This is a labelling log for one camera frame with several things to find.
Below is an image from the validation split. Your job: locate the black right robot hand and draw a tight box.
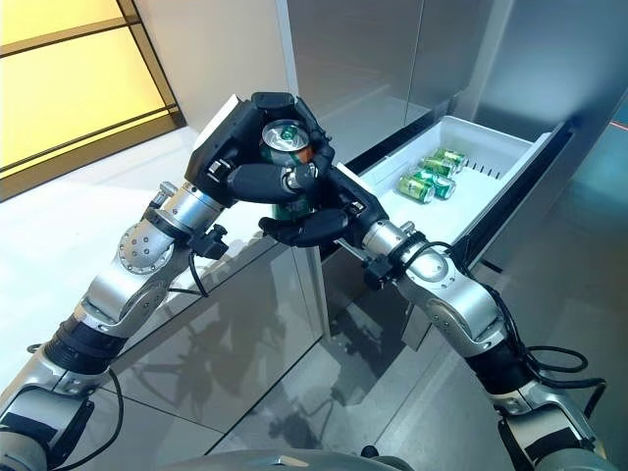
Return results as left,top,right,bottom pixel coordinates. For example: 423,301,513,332
258,140,383,248

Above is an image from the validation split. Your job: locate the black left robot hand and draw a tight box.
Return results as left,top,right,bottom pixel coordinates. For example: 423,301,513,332
183,90,326,208

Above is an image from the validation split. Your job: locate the green drink can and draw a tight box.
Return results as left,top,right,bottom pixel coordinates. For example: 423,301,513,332
258,119,318,222
433,147,471,168
396,171,437,204
419,155,460,178
427,175,458,201

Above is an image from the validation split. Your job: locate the white drawer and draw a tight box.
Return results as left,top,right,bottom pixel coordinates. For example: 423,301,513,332
342,100,578,352

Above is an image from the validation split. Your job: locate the steel fridge drawer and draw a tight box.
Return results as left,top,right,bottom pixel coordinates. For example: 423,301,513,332
321,242,411,344

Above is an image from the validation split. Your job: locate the stainless steel fridge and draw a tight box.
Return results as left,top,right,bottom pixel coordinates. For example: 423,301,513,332
287,0,578,352

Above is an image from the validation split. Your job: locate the white tall cabinet panel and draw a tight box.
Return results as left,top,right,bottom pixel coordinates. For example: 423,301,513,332
131,0,329,340

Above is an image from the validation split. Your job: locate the white plastic drawer tray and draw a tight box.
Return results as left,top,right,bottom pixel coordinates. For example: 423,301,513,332
356,115,535,246

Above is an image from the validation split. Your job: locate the yellow backlit window panel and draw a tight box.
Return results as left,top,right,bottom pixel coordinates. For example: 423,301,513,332
0,0,186,203

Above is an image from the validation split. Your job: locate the white counter cabinet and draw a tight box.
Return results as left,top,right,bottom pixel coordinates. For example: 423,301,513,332
0,120,315,443

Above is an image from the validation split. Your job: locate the grey robot torso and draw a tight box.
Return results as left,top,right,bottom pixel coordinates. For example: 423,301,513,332
159,448,413,471

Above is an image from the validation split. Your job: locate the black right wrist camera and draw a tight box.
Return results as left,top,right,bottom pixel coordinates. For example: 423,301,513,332
361,254,396,291

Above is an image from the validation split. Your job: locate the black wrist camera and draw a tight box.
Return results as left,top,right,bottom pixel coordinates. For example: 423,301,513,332
361,254,396,291
188,224,230,260

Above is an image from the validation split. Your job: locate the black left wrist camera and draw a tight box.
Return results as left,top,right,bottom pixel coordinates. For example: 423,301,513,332
188,224,230,260

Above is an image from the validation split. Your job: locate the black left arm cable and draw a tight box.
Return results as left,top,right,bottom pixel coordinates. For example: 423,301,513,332
26,249,213,470

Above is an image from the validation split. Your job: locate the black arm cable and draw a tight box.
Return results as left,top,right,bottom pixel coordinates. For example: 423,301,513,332
490,284,609,408
26,249,213,470

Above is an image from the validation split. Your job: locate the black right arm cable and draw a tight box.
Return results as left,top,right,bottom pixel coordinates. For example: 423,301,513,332
490,284,609,408

